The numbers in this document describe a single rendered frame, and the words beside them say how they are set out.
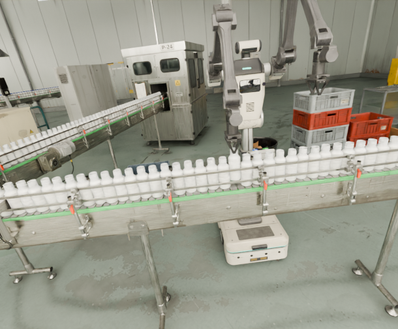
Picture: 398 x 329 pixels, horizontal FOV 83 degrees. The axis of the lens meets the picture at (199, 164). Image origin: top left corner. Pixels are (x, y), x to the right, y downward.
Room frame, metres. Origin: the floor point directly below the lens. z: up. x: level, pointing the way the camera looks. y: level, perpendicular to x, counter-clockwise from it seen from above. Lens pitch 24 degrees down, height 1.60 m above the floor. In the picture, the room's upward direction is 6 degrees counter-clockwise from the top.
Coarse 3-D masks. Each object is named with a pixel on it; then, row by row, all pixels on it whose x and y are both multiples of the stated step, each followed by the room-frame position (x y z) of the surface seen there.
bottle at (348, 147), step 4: (348, 144) 1.02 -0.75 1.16; (352, 144) 1.01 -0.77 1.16; (344, 148) 1.03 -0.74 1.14; (348, 148) 1.02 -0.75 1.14; (352, 148) 1.02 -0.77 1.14; (344, 152) 1.02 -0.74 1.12; (348, 152) 1.01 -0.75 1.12; (352, 152) 1.01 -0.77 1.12; (344, 160) 1.01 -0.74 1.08; (348, 160) 1.00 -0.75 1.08; (352, 160) 1.00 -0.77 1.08; (344, 164) 1.01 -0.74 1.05; (340, 172) 1.02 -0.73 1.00; (344, 172) 1.01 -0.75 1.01; (348, 172) 1.00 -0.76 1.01
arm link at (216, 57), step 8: (216, 8) 1.22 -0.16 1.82; (224, 8) 1.22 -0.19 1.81; (216, 16) 1.18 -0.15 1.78; (224, 16) 1.18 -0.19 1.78; (232, 16) 1.18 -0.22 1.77; (216, 32) 1.33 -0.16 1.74; (216, 40) 1.37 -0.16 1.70; (216, 48) 1.41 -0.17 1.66; (208, 56) 1.51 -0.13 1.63; (216, 56) 1.45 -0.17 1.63; (208, 64) 1.54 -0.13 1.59
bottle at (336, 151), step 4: (336, 144) 1.05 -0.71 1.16; (340, 144) 1.04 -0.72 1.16; (336, 148) 1.02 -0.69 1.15; (340, 148) 1.02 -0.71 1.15; (332, 152) 1.03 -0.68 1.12; (336, 152) 1.02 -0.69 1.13; (340, 152) 1.01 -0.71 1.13; (332, 156) 1.02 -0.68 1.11; (332, 160) 1.02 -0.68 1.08; (336, 160) 1.01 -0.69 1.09; (340, 160) 1.01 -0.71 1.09; (332, 164) 1.01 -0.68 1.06; (336, 164) 1.01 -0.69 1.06; (340, 164) 1.01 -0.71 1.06; (332, 168) 1.01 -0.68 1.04; (332, 172) 1.01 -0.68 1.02; (336, 172) 1.00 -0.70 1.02
